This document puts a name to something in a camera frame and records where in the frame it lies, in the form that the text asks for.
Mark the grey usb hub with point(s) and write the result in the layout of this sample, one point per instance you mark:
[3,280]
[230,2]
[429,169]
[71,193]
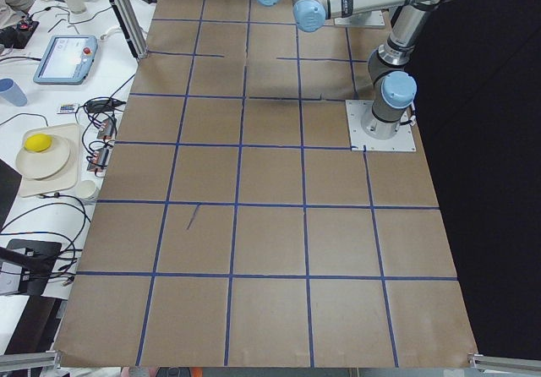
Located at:
[98,160]

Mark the beige tray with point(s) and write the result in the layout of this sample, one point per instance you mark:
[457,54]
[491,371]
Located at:
[68,176]

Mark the beige plate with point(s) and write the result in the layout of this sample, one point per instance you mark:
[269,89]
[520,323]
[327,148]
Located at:
[43,164]

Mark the teach pendant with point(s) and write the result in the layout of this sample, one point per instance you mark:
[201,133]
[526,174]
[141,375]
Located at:
[67,60]

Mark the yellow lemon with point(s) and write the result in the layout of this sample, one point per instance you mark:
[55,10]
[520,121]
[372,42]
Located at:
[38,142]

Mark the blue cup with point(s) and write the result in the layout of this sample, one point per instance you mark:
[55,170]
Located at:
[11,92]

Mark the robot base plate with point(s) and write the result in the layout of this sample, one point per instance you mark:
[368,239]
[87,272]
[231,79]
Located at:
[367,133]

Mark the aluminium frame post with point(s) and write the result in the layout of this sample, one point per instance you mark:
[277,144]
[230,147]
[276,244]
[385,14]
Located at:
[130,27]

